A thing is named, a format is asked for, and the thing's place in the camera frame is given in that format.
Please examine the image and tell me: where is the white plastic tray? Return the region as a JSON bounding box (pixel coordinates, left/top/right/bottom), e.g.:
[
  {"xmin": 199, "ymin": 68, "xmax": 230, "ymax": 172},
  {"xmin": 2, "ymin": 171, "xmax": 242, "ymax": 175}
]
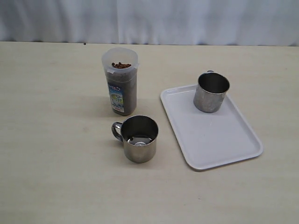
[{"xmin": 160, "ymin": 85, "xmax": 263, "ymax": 171}]

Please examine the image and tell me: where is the steel mug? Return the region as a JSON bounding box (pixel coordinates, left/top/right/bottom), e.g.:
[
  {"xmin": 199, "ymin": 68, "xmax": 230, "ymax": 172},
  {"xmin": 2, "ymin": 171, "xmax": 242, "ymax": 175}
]
[
  {"xmin": 193, "ymin": 70, "xmax": 230, "ymax": 113},
  {"xmin": 111, "ymin": 115, "xmax": 159, "ymax": 163}
]

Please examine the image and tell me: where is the clear plastic container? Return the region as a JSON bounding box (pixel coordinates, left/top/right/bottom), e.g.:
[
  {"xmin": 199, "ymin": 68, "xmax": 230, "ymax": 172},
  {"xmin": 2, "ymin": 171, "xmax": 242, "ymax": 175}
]
[{"xmin": 101, "ymin": 47, "xmax": 139, "ymax": 116}]

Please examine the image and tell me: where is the white curtain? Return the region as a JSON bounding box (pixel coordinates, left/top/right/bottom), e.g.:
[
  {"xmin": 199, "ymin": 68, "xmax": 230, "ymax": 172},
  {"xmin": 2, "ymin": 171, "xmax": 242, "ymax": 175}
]
[{"xmin": 0, "ymin": 0, "xmax": 299, "ymax": 46}]

